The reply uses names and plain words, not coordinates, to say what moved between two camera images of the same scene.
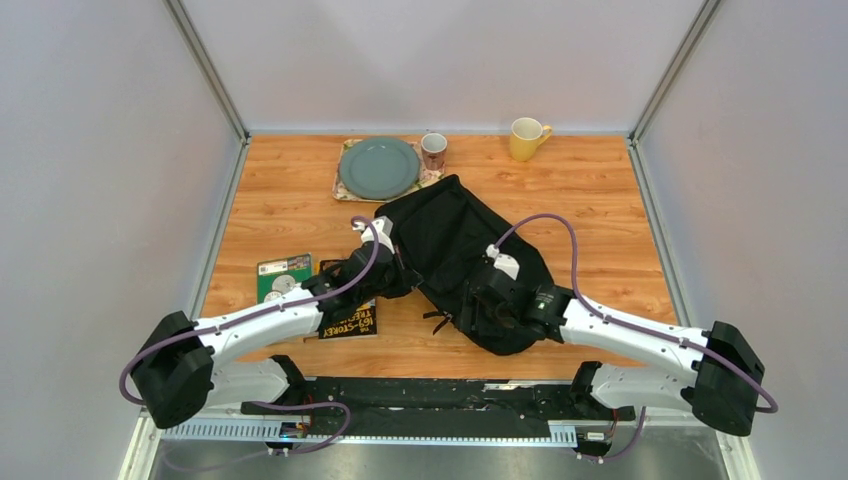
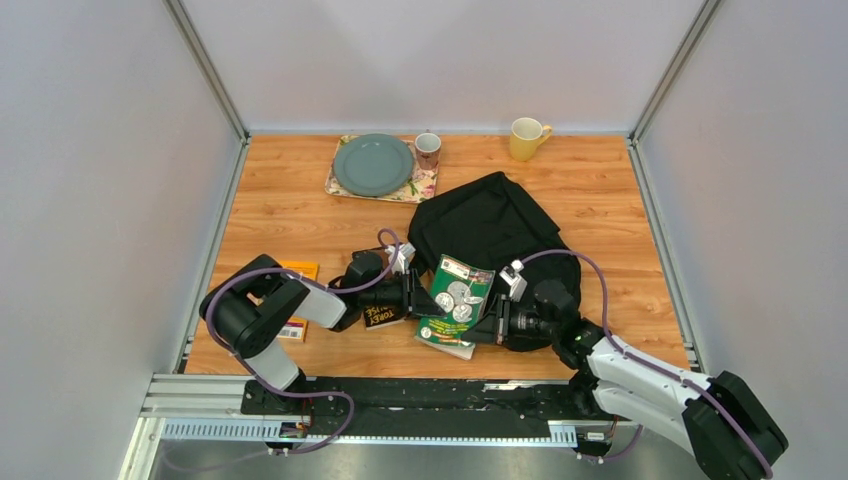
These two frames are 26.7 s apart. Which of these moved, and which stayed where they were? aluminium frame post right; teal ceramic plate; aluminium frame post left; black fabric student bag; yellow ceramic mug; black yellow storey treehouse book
Moved: black fabric student bag; black yellow storey treehouse book
Stayed: yellow ceramic mug; aluminium frame post left; aluminium frame post right; teal ceramic plate
